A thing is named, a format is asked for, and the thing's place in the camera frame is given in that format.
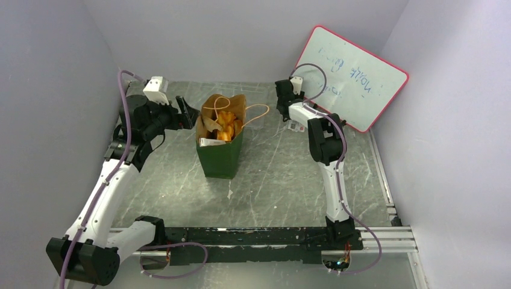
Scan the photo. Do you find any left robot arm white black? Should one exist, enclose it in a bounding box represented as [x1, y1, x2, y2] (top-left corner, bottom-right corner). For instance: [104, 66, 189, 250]
[46, 95, 199, 288]

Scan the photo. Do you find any orange fake bread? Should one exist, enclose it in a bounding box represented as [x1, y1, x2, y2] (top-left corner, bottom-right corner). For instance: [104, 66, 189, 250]
[216, 111, 236, 142]

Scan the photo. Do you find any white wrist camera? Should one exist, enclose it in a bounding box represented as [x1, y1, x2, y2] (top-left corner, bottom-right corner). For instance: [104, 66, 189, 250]
[289, 76, 303, 95]
[143, 76, 171, 105]

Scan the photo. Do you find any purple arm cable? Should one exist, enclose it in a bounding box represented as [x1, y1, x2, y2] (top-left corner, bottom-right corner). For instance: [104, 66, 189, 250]
[58, 69, 209, 289]
[289, 63, 383, 276]

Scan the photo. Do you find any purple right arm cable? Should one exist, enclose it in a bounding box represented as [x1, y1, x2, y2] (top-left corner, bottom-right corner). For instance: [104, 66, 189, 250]
[289, 63, 383, 276]

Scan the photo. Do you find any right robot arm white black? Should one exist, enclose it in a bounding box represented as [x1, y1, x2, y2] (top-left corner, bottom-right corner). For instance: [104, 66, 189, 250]
[275, 79, 363, 251]

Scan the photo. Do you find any aluminium side rail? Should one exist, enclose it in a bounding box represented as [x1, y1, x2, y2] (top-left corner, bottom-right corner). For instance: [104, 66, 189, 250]
[368, 129, 403, 226]

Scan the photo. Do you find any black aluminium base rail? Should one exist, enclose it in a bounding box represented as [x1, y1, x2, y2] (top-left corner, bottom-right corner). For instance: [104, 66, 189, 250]
[132, 225, 418, 266]

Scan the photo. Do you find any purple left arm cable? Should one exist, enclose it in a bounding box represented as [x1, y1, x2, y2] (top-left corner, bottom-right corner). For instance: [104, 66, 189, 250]
[58, 69, 209, 289]

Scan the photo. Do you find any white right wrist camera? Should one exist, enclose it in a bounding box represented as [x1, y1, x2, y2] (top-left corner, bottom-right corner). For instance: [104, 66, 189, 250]
[289, 76, 303, 95]

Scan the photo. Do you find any white ruler package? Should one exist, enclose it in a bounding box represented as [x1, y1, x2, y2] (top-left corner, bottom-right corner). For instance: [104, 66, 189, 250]
[287, 120, 306, 132]

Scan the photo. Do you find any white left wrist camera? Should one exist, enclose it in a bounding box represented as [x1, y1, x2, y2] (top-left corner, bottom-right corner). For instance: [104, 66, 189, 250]
[143, 76, 171, 105]

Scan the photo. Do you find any green paper bag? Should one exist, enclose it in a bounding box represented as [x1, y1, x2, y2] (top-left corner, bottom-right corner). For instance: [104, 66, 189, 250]
[195, 94, 269, 179]

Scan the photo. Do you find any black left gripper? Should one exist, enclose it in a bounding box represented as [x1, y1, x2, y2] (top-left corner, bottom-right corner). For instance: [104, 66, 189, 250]
[143, 96, 200, 140]

